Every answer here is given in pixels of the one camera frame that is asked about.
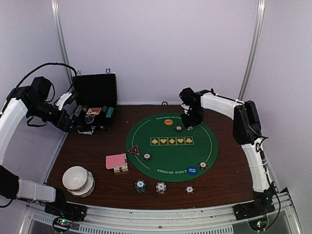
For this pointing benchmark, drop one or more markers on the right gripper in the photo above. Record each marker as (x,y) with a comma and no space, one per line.
(187,123)

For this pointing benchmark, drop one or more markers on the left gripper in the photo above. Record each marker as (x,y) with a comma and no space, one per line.
(59,123)

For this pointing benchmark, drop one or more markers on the orange dealer button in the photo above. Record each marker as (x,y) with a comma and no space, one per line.
(168,122)

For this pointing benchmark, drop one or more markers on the blue small blind button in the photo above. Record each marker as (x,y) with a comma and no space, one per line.
(192,170)

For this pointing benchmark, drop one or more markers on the triangular all-in button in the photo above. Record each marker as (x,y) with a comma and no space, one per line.
(134,150)

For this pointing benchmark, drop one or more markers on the orange black poker chip stack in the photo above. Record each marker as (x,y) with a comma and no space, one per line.
(189,189)

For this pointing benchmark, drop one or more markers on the blue white poker chip stack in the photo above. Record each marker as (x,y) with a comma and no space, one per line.
(161,187)

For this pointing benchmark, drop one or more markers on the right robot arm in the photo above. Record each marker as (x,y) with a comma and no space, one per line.
(246,132)

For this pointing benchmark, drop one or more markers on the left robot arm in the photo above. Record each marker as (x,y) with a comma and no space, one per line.
(31,101)

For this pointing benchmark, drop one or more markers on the red cards in case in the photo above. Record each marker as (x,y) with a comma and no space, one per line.
(93,111)

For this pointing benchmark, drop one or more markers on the black poker case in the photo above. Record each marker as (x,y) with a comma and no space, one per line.
(95,91)

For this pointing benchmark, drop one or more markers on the round green poker mat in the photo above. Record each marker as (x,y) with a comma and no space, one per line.
(172,152)

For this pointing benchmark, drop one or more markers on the teal chips in case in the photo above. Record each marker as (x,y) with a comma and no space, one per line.
(107,111)

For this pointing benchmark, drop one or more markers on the white ceramic bowl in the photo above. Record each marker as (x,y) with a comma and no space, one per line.
(74,178)

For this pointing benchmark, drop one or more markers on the white scalloped plate stack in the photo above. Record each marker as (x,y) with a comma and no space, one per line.
(87,189)

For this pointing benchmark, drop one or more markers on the red backed card deck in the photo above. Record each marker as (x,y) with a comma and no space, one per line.
(115,161)

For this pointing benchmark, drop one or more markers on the blue gold card box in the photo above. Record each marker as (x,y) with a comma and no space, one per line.
(122,168)

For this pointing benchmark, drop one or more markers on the green poker chip stack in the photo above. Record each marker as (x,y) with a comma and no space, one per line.
(140,186)

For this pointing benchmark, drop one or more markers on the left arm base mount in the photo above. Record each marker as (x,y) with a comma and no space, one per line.
(71,211)

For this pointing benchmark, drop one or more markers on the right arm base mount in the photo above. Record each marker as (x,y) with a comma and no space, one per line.
(250,210)

